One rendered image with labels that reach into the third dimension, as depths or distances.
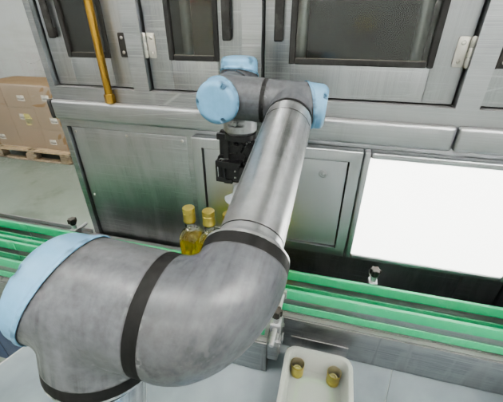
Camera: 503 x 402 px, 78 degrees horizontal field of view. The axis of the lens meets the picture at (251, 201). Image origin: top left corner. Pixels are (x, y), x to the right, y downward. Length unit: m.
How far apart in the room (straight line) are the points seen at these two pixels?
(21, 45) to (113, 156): 4.60
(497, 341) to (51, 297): 0.95
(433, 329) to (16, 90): 4.66
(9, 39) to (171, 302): 5.60
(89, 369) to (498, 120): 0.87
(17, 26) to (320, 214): 5.16
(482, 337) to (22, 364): 1.24
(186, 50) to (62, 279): 0.71
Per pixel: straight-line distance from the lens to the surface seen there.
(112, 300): 0.28
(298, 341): 1.01
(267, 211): 0.33
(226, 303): 0.27
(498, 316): 1.07
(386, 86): 0.84
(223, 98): 0.53
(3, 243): 1.34
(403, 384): 1.06
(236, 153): 0.72
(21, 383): 1.16
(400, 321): 0.94
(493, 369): 1.07
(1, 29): 5.84
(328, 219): 0.93
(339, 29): 0.82
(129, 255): 0.31
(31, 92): 4.66
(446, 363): 1.04
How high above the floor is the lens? 1.61
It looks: 31 degrees down
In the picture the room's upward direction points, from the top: straight up
